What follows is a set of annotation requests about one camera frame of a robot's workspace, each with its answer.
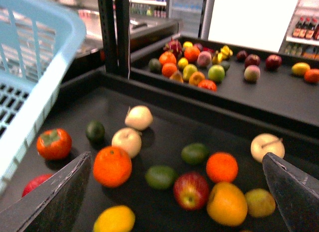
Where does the light teal shopping basket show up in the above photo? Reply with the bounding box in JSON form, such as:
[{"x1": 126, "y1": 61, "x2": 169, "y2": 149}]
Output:
[{"x1": 0, "y1": 0, "x2": 86, "y2": 191}]

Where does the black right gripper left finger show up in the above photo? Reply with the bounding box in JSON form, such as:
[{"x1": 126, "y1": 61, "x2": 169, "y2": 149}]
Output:
[{"x1": 0, "y1": 152, "x2": 92, "y2": 232}]

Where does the small yellow green fruit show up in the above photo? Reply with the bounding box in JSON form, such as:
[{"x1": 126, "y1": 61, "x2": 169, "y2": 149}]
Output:
[{"x1": 245, "y1": 188, "x2": 276, "y2": 218}]

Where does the pink dragon fruit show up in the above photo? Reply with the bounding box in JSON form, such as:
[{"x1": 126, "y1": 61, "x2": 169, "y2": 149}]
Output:
[{"x1": 163, "y1": 38, "x2": 182, "y2": 58}]

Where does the green lime upper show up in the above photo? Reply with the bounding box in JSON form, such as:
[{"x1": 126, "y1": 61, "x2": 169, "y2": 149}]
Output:
[{"x1": 181, "y1": 143, "x2": 209, "y2": 165}]

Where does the red yellow apple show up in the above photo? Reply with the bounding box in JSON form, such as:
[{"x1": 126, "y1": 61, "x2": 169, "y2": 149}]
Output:
[{"x1": 173, "y1": 171, "x2": 209, "y2": 211}]

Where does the white pear right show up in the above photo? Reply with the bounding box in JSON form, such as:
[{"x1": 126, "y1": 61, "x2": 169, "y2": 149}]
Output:
[{"x1": 250, "y1": 133, "x2": 285, "y2": 163}]

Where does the black fruit tray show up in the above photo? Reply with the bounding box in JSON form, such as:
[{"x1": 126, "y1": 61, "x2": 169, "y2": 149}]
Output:
[
  {"x1": 131, "y1": 41, "x2": 319, "y2": 138},
  {"x1": 0, "y1": 73, "x2": 319, "y2": 232}
]

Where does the yellow orange apple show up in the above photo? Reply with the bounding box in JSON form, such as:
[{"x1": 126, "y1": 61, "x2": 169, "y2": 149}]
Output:
[{"x1": 206, "y1": 182, "x2": 248, "y2": 227}]

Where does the green lime lower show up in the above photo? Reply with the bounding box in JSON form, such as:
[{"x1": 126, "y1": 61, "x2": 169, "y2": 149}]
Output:
[{"x1": 145, "y1": 165, "x2": 178, "y2": 190}]

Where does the white pear middle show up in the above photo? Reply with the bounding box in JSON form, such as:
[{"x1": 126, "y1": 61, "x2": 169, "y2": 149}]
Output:
[{"x1": 111, "y1": 127, "x2": 142, "y2": 158}]

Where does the black shelf post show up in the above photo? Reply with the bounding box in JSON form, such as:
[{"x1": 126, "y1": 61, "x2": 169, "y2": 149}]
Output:
[{"x1": 98, "y1": 0, "x2": 131, "y2": 79}]

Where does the dark green avocado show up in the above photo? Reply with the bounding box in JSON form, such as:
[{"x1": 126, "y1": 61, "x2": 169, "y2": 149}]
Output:
[{"x1": 86, "y1": 120, "x2": 105, "y2": 143}]

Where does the green lime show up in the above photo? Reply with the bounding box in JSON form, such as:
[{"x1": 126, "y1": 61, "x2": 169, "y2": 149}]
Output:
[
  {"x1": 181, "y1": 143, "x2": 209, "y2": 165},
  {"x1": 145, "y1": 165, "x2": 178, "y2": 190}
]

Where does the orange persimmon green leaf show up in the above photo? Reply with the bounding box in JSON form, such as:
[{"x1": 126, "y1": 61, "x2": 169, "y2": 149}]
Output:
[{"x1": 36, "y1": 128, "x2": 72, "y2": 160}]

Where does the far green apple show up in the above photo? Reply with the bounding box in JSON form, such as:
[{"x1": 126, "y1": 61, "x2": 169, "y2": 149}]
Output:
[{"x1": 208, "y1": 65, "x2": 225, "y2": 83}]

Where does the black upper fruit tray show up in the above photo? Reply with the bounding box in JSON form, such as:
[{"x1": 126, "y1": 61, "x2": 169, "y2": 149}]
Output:
[{"x1": 131, "y1": 41, "x2": 319, "y2": 138}]

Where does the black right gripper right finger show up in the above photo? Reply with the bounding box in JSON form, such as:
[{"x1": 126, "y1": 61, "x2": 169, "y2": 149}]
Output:
[{"x1": 262, "y1": 152, "x2": 319, "y2": 232}]

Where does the yellow lemon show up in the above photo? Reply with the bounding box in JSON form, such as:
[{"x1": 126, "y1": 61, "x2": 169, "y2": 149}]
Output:
[
  {"x1": 292, "y1": 62, "x2": 311, "y2": 77},
  {"x1": 93, "y1": 205, "x2": 136, "y2": 232}
]

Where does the black front fruit tray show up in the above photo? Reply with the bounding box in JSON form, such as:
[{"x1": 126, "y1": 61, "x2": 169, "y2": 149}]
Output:
[{"x1": 0, "y1": 73, "x2": 319, "y2": 232}]

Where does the dark sauce bottles row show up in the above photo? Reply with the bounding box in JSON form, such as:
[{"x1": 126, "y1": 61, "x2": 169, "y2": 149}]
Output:
[{"x1": 292, "y1": 16, "x2": 318, "y2": 40}]

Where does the large navel orange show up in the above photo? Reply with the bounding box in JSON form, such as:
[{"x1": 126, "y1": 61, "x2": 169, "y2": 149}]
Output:
[{"x1": 93, "y1": 146, "x2": 132, "y2": 188}]

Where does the small orange tangerine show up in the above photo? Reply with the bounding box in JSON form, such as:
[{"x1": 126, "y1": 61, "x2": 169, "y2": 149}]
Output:
[{"x1": 206, "y1": 152, "x2": 239, "y2": 183}]

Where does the far peach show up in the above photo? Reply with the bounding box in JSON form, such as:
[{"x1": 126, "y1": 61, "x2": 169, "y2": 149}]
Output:
[{"x1": 244, "y1": 65, "x2": 261, "y2": 83}]

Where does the white pear left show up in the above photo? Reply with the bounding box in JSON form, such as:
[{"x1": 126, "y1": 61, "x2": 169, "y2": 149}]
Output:
[{"x1": 125, "y1": 106, "x2": 153, "y2": 131}]

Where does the white pear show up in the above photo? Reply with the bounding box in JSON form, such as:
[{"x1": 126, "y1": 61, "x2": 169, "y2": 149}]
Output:
[
  {"x1": 125, "y1": 106, "x2": 153, "y2": 131},
  {"x1": 111, "y1": 127, "x2": 142, "y2": 158},
  {"x1": 250, "y1": 133, "x2": 285, "y2": 163}
]

